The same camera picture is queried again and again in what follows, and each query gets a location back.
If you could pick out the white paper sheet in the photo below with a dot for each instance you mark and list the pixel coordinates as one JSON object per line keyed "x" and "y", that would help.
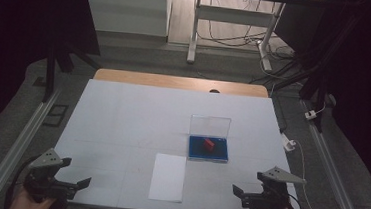
{"x": 167, "y": 177}

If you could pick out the blue ink pad box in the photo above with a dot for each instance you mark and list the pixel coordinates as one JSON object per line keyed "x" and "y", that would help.
{"x": 208, "y": 146}

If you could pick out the white power plug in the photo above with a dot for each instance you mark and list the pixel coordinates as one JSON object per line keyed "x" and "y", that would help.
{"x": 287, "y": 142}

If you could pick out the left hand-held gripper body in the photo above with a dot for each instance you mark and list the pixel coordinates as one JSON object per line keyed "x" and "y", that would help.
{"x": 45, "y": 180}

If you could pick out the black stand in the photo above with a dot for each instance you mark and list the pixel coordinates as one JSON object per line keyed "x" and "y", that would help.
{"x": 60, "y": 58}
{"x": 312, "y": 84}

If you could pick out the white table cover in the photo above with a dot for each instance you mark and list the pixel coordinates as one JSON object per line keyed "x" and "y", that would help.
{"x": 132, "y": 120}

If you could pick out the red stamp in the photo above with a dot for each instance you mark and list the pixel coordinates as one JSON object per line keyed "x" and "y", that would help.
{"x": 208, "y": 144}

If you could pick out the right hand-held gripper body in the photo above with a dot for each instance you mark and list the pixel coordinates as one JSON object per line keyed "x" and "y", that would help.
{"x": 268, "y": 194}

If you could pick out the white desk frame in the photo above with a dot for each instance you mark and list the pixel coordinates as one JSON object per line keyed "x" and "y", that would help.
{"x": 230, "y": 16}

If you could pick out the small white connector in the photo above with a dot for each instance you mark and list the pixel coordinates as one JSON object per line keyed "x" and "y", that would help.
{"x": 311, "y": 114}

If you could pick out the person's left hand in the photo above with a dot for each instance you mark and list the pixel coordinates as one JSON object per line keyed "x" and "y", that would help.
{"x": 27, "y": 203}

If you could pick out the aluminium rail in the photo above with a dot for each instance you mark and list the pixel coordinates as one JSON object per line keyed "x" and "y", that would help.
{"x": 16, "y": 151}
{"x": 331, "y": 176}

